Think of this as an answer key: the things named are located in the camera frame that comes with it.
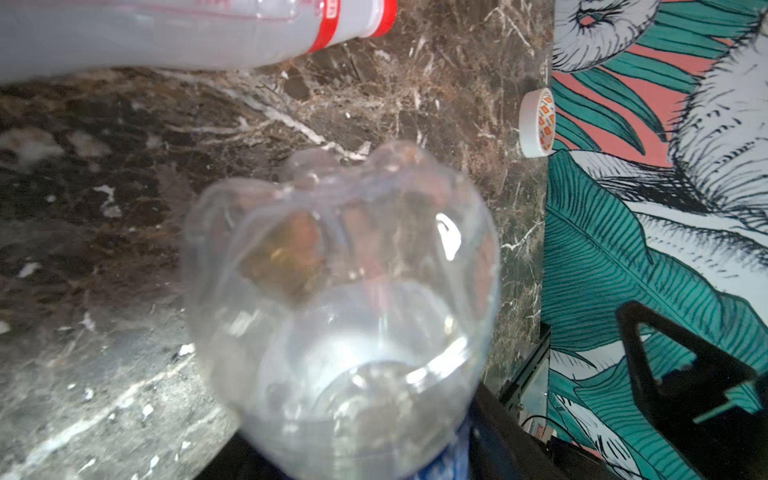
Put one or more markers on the small bottle blue label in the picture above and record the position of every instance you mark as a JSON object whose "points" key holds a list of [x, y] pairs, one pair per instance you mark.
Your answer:
{"points": [[343, 314]]}

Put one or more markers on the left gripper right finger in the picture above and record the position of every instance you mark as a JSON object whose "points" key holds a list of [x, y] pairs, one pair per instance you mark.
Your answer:
{"points": [[499, 448]]}

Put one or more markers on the roll of clear tape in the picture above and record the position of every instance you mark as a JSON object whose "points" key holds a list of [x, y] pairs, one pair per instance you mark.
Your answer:
{"points": [[537, 123]]}

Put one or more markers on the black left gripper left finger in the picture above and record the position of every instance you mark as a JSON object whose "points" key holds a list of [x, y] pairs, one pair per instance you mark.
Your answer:
{"points": [[237, 460]]}

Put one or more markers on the clear bottle red cap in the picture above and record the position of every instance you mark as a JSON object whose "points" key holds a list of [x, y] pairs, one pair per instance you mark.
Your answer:
{"points": [[51, 38]]}

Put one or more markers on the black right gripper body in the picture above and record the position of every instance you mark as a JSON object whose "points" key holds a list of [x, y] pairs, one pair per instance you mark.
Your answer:
{"points": [[716, 439]]}

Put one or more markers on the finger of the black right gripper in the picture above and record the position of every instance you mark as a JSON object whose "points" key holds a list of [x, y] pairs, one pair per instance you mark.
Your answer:
{"points": [[676, 376]]}

